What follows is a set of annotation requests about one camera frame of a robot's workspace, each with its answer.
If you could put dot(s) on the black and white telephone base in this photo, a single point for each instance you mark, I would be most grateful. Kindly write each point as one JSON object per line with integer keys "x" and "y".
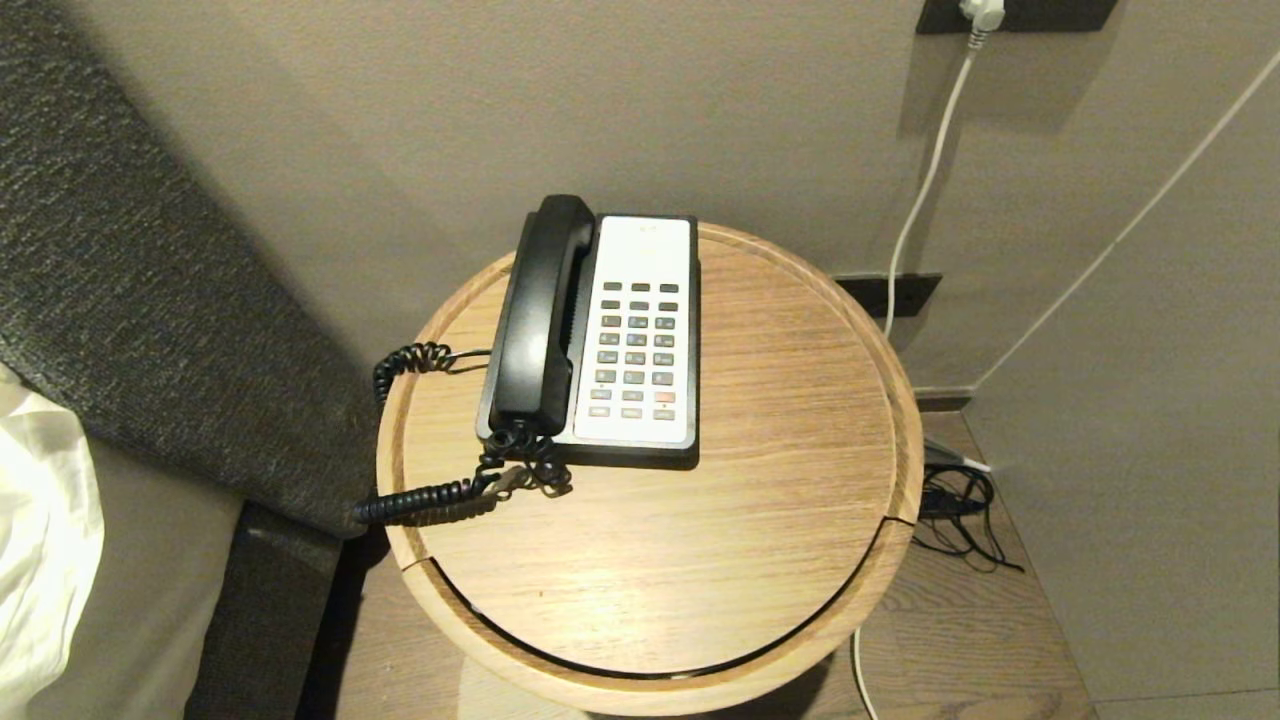
{"x": 640, "y": 250}

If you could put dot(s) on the black telephone handset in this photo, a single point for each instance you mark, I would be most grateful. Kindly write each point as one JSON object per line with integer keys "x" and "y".
{"x": 540, "y": 310}

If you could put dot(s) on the round wooden side table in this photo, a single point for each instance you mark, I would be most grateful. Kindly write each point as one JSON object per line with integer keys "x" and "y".
{"x": 700, "y": 520}

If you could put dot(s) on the grey silver-tipped rod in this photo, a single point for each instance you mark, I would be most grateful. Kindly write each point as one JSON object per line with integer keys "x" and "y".
{"x": 960, "y": 460}

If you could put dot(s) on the dark grey fabric headboard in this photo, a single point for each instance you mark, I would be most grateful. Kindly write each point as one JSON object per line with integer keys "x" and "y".
{"x": 150, "y": 280}

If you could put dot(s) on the white bed sheet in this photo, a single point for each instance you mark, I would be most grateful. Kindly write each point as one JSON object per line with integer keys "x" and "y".
{"x": 40, "y": 520}

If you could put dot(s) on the small black wall socket plate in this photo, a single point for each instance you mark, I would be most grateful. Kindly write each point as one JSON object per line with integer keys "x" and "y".
{"x": 915, "y": 295}

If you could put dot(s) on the dark grey bed frame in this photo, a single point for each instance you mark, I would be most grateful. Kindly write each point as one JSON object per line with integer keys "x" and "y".
{"x": 260, "y": 620}

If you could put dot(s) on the white wall plug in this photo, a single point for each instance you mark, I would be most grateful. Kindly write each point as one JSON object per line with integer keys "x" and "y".
{"x": 985, "y": 14}

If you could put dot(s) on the large black wall socket plate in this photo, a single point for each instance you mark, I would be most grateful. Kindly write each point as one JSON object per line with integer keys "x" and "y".
{"x": 1060, "y": 15}

